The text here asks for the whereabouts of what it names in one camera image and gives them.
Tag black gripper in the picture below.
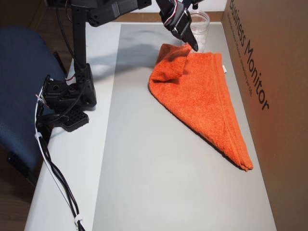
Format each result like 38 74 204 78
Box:
157 0 200 52

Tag orange terry towel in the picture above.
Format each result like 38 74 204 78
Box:
147 43 255 173

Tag clear plastic jar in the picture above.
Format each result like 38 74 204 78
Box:
184 10 210 53

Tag brown cardboard monitor box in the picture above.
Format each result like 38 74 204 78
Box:
222 0 308 231

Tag grey table mat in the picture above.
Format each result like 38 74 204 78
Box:
92 23 277 231

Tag black perforated base clamp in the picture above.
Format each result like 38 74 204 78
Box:
60 109 90 133

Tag blue fabric office chair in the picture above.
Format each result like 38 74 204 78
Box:
0 25 67 188

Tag red white gripper servo wire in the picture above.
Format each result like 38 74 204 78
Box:
163 0 185 26

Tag black chair armrest post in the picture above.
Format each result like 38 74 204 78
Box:
52 51 68 75

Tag red white base wire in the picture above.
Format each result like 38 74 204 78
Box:
35 92 48 105

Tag white cable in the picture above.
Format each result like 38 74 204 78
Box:
35 105 80 222

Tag black and white cables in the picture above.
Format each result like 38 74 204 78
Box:
31 103 87 231

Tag black chair frame bracket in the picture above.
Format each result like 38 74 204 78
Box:
6 150 39 188

